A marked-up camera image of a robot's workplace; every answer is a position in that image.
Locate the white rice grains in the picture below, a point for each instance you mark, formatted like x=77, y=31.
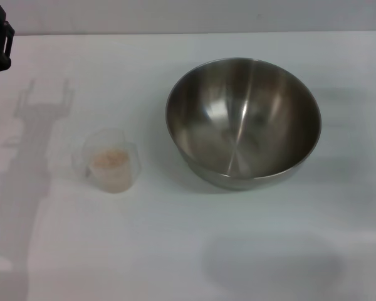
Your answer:
x=110, y=158

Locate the clear plastic measuring cup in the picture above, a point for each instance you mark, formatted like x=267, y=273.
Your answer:
x=112, y=178

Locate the stainless steel mixing bowl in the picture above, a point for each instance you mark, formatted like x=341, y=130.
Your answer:
x=244, y=125

